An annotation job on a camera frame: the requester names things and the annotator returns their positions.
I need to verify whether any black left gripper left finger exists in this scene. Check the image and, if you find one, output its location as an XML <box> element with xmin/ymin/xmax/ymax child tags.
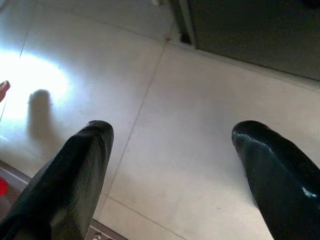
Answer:
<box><xmin>0</xmin><ymin>120</ymin><xmax>115</xmax><ymax>240</ymax></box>

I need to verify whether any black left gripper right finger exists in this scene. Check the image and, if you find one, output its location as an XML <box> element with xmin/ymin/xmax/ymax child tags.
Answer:
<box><xmin>231</xmin><ymin>120</ymin><xmax>320</xmax><ymax>240</ymax></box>

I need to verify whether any dark grey fridge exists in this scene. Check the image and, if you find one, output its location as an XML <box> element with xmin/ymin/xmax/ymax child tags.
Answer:
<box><xmin>172</xmin><ymin>0</ymin><xmax>320</xmax><ymax>82</ymax></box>

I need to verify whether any red round object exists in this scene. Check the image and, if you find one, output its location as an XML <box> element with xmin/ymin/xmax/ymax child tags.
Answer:
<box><xmin>0</xmin><ymin>177</ymin><xmax>9</xmax><ymax>197</ymax></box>

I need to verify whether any pink object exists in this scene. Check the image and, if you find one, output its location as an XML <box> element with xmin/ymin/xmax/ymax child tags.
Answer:
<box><xmin>0</xmin><ymin>80</ymin><xmax>11</xmax><ymax>103</ymax></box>

